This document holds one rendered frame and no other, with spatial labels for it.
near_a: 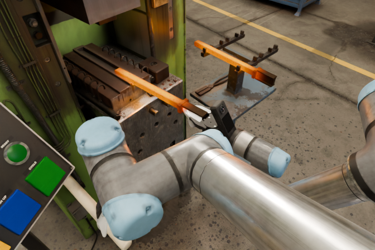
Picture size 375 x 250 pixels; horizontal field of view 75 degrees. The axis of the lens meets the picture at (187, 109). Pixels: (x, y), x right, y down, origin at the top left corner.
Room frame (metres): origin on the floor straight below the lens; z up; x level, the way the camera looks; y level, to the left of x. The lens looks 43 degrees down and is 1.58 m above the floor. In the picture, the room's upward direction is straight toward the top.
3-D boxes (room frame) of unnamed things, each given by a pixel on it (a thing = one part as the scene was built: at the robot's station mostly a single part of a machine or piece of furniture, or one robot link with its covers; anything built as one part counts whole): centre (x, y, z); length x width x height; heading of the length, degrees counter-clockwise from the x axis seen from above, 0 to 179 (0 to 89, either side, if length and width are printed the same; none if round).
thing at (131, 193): (0.19, 0.08, 1.23); 0.11 x 0.11 x 0.08; 32
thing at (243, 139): (0.48, -0.17, 1.00); 0.08 x 0.05 x 0.08; 139
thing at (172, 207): (0.75, 0.19, 0.01); 0.58 x 0.39 x 0.01; 139
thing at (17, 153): (0.37, 0.42, 1.09); 0.05 x 0.03 x 0.04; 139
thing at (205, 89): (1.24, -0.28, 0.73); 0.60 x 0.04 x 0.01; 131
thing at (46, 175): (0.36, 0.38, 1.01); 0.07 x 0.05 x 0.07; 164
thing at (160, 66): (0.95, 0.15, 0.95); 0.12 x 0.08 x 0.06; 49
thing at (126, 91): (0.92, 0.38, 0.96); 0.42 x 0.20 x 0.09; 49
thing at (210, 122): (0.53, -0.11, 0.99); 0.12 x 0.08 x 0.09; 49
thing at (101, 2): (0.92, 0.38, 1.32); 0.42 x 0.20 x 0.10; 49
